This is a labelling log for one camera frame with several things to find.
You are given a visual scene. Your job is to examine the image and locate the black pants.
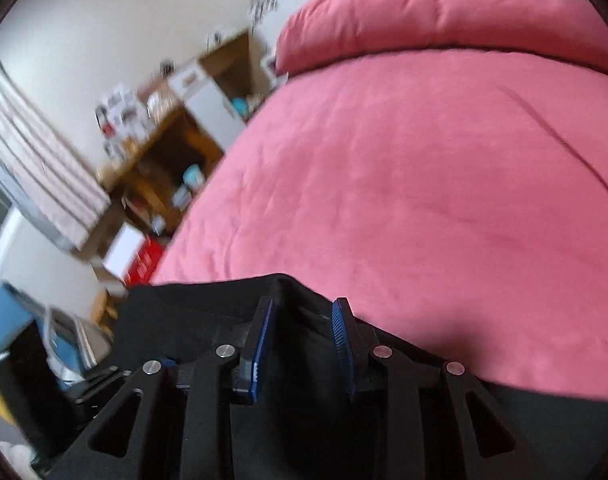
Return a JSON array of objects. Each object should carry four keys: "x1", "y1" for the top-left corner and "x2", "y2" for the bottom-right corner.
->
[{"x1": 43, "y1": 272, "x2": 608, "y2": 480}]

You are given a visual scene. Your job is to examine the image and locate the pink bed cover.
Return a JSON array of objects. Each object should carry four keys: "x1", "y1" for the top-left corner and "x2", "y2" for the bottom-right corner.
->
[{"x1": 154, "y1": 50, "x2": 608, "y2": 399}]

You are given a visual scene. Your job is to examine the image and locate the white cabinet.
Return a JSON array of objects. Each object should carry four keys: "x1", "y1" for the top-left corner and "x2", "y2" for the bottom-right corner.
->
[{"x1": 167, "y1": 60, "x2": 245, "y2": 152}]

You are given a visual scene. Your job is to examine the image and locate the wooden desk shelf unit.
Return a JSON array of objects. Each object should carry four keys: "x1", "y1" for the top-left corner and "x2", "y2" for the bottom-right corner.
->
[{"x1": 98, "y1": 29, "x2": 253, "y2": 235}]

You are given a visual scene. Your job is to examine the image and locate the pink folded duvet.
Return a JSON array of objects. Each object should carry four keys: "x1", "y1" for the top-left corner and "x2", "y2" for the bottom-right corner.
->
[{"x1": 276, "y1": 0, "x2": 608, "y2": 75}]

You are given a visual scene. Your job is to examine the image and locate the red box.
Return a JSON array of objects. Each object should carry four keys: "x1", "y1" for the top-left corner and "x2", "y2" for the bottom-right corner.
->
[{"x1": 124, "y1": 236, "x2": 166, "y2": 288}]

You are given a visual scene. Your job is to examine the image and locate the patterned curtain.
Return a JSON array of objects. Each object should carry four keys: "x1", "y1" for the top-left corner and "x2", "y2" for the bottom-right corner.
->
[{"x1": 0, "y1": 62, "x2": 110, "y2": 252}]

